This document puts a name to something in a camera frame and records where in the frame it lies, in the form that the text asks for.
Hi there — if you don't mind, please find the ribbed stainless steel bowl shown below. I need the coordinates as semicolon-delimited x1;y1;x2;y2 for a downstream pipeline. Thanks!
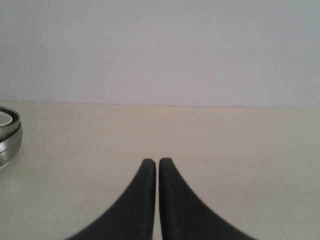
0;106;21;139

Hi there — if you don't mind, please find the smooth stainless steel bowl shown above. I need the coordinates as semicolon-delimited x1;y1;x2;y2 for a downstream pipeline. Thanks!
0;123;23;168

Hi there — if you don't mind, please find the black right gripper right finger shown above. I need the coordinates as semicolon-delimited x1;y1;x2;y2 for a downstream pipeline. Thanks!
158;157;253;240

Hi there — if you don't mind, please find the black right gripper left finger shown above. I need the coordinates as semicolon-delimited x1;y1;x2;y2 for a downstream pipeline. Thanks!
70;159;156;240

